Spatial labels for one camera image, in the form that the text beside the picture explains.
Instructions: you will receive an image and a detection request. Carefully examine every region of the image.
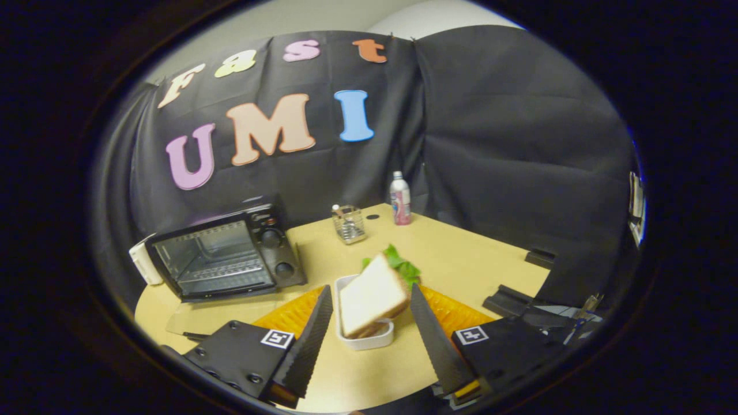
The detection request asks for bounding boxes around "white pop-up toaster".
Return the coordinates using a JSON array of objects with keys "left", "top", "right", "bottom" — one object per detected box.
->
[{"left": 128, "top": 233, "right": 165, "bottom": 286}]

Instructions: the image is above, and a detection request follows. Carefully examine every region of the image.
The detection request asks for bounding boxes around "wire mesh basket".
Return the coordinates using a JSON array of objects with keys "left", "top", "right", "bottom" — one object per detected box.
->
[{"left": 332, "top": 204, "right": 368, "bottom": 245}]

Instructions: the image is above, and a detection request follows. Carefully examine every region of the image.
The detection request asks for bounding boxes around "black toaster oven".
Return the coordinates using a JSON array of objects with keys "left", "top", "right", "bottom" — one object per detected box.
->
[{"left": 144, "top": 194, "right": 323, "bottom": 342}]

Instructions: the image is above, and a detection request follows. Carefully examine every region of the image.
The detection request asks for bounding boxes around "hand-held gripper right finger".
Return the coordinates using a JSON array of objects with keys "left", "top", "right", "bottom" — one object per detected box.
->
[{"left": 409, "top": 282, "right": 577, "bottom": 405}]

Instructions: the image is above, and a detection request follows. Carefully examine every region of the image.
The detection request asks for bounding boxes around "white rectangular dish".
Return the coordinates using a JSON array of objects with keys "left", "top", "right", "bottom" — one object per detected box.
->
[{"left": 334, "top": 275, "right": 395, "bottom": 351}]

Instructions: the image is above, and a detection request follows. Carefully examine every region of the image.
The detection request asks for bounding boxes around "white bread lettuce sandwich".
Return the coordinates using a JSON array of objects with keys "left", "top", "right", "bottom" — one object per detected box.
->
[{"left": 338, "top": 244, "right": 421, "bottom": 339}]

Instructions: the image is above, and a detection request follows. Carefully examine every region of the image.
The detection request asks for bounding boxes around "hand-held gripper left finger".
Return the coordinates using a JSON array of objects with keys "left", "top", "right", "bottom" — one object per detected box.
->
[{"left": 161, "top": 284, "right": 334, "bottom": 410}]

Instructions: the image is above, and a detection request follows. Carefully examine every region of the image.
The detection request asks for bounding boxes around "black table clamp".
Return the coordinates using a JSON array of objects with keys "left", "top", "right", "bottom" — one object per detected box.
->
[
  {"left": 483, "top": 285, "right": 577, "bottom": 330},
  {"left": 525, "top": 248, "right": 557, "bottom": 270}
]

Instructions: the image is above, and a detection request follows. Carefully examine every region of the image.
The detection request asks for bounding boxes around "white pink drink bottle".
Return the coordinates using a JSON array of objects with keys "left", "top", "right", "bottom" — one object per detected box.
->
[{"left": 389, "top": 171, "right": 412, "bottom": 226}]

